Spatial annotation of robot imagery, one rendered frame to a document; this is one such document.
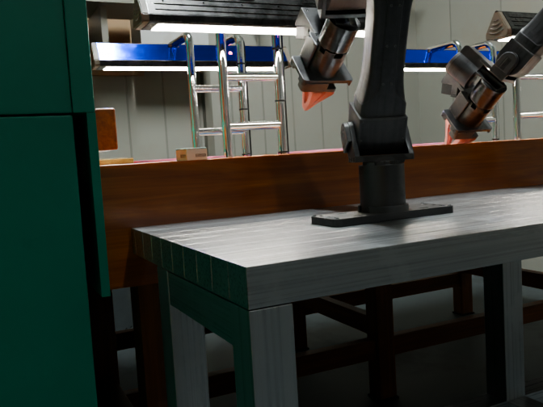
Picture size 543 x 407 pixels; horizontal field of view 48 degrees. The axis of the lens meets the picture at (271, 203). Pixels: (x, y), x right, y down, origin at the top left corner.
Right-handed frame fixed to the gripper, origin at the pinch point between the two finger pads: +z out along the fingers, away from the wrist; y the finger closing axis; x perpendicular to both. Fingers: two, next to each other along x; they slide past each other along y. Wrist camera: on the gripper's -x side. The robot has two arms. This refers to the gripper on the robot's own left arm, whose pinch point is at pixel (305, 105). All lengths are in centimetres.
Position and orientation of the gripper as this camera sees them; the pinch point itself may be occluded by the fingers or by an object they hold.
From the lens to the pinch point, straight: 117.9
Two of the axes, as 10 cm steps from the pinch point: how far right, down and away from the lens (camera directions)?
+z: -2.9, 6.1, 7.4
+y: -9.0, 0.9, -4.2
